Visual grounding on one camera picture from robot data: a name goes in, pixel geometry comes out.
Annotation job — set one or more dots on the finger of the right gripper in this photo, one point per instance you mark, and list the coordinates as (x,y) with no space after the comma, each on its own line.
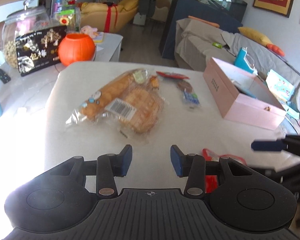
(268,146)

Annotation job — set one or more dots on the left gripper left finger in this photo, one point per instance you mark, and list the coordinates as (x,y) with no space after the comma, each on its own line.
(110,166)

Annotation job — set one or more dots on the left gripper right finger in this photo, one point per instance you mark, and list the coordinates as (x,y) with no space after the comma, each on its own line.
(192,166)

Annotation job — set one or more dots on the red snack packet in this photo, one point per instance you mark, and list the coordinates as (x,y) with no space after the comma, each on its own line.
(211,177)

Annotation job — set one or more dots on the bread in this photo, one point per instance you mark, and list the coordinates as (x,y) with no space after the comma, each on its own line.
(131,102)

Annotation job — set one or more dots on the small chocolate snack packet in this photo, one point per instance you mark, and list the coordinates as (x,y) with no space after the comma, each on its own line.
(186,91)

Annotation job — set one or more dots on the pink cardboard box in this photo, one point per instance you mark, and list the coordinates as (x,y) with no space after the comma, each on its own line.
(241,96)

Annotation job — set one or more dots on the teal toy bag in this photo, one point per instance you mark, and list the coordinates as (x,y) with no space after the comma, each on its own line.
(245,61)

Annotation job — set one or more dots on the orange cushion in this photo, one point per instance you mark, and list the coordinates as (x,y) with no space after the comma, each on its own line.
(275,49)

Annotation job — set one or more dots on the white coffee table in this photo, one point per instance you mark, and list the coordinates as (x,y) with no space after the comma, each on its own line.
(109,49)

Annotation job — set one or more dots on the yellow cushion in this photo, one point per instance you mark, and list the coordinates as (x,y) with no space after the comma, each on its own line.
(255,35)

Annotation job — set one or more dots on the grey covered sofa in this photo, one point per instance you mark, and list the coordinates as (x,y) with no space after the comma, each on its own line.
(197,42)

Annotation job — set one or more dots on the orange pumpkin bucket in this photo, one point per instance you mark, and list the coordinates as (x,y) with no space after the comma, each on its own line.
(76,47)

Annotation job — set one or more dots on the pink plush toy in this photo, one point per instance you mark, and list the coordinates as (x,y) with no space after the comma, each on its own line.
(90,31)

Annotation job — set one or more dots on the black remote control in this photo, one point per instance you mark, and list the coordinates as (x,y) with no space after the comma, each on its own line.
(4,77)

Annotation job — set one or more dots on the black gold snack bag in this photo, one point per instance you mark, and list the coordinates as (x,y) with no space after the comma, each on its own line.
(39,49)

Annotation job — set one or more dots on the dark blue cabinet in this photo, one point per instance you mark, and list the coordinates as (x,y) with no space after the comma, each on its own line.
(181,9)

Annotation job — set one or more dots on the yellow armchair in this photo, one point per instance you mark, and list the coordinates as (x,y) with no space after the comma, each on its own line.
(110,18)

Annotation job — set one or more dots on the large glass jar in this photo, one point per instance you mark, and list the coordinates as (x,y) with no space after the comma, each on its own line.
(20,23)

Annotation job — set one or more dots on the colourful water bottle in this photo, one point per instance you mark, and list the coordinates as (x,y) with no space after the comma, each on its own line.
(57,6)

